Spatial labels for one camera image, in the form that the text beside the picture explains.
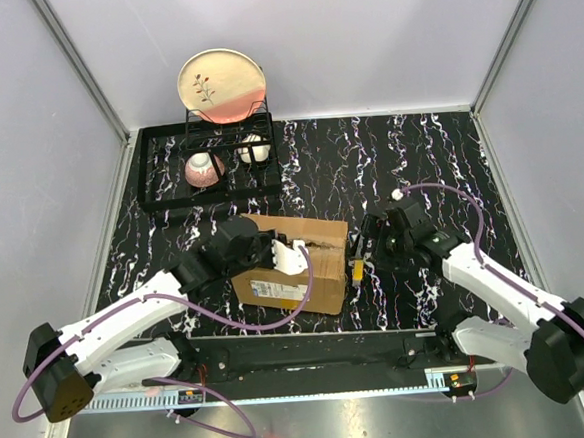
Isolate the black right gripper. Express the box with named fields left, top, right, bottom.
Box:
left=343, top=210, right=415, bottom=277

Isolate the brown cardboard express box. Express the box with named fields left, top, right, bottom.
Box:
left=232, top=214, right=349, bottom=315

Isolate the yellow utility knife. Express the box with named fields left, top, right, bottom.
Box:
left=351, top=259, right=365, bottom=288

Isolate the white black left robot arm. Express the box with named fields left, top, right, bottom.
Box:
left=23, top=216, right=308, bottom=423

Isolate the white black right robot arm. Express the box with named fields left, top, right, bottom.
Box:
left=349, top=197, right=584, bottom=404

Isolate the pink patterned bowl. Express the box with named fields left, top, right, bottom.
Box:
left=184, top=152, right=225, bottom=188

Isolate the small white cup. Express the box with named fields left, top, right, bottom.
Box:
left=236, top=134, right=271, bottom=165

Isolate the beige pink floral plate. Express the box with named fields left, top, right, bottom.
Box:
left=176, top=48, right=267, bottom=125

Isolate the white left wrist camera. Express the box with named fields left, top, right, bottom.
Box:
left=271, top=239, right=308, bottom=276

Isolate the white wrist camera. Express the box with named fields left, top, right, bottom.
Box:
left=391, top=188, right=406, bottom=202
left=271, top=239, right=308, bottom=276

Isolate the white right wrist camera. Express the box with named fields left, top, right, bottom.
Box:
left=391, top=188, right=406, bottom=202

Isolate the black wire dish rack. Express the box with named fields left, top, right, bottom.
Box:
left=135, top=101, right=282, bottom=213

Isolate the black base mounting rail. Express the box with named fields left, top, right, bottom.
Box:
left=138, top=314, right=499, bottom=396

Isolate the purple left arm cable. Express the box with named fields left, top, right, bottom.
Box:
left=1, top=243, right=326, bottom=438

